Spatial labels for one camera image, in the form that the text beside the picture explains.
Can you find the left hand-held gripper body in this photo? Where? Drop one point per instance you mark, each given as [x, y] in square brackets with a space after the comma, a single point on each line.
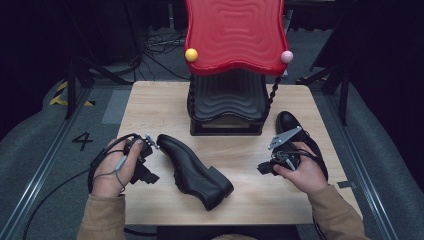
[147, 151]

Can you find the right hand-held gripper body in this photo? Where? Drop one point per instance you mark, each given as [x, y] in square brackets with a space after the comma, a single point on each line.
[283, 137]

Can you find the black leather shoe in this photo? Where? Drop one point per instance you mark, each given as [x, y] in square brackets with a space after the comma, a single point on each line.
[191, 168]
[287, 121]

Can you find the red and black shoe rack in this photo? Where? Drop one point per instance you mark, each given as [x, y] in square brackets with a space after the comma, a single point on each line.
[233, 33]

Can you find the person's left hand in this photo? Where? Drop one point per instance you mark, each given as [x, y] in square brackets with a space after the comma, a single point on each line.
[106, 180]

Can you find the person's right hand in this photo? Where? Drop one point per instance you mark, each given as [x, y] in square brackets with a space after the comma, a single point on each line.
[306, 173]

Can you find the grey floor tape patch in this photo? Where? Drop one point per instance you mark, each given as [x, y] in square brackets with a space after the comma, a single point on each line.
[116, 106]

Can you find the person's dark clothing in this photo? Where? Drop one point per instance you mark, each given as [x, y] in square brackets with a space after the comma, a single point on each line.
[200, 232]

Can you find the small grey tape strip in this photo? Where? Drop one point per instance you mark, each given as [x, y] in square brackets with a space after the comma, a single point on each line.
[346, 184]

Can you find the black metal stand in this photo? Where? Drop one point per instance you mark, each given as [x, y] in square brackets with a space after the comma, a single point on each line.
[344, 83]
[70, 93]

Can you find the yellow and black hazard tape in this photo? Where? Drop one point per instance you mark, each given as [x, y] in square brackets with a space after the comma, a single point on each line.
[56, 99]

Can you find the metal floor rail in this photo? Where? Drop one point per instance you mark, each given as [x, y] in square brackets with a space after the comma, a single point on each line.
[376, 200]
[41, 171]

